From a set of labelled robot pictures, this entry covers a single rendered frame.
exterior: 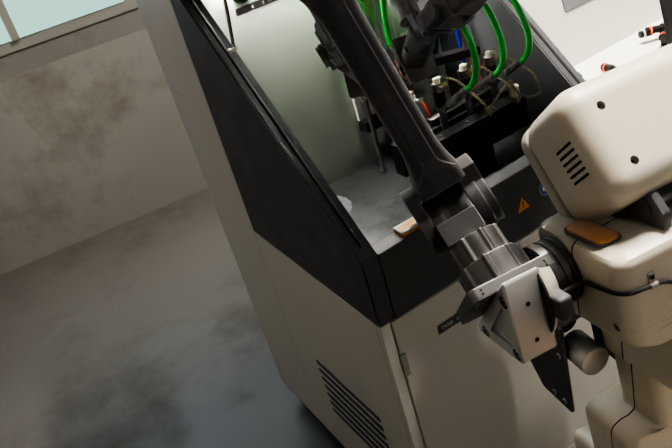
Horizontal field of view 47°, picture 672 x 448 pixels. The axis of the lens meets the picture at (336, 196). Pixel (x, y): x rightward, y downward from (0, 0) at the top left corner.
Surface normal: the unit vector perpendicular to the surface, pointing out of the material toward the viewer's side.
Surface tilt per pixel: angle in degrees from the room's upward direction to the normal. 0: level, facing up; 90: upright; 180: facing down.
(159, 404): 0
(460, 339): 90
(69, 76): 90
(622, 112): 48
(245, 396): 0
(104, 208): 90
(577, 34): 76
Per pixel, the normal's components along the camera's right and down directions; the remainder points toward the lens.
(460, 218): -0.27, -0.29
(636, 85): 0.11, -0.30
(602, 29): 0.44, 0.09
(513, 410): 0.52, 0.30
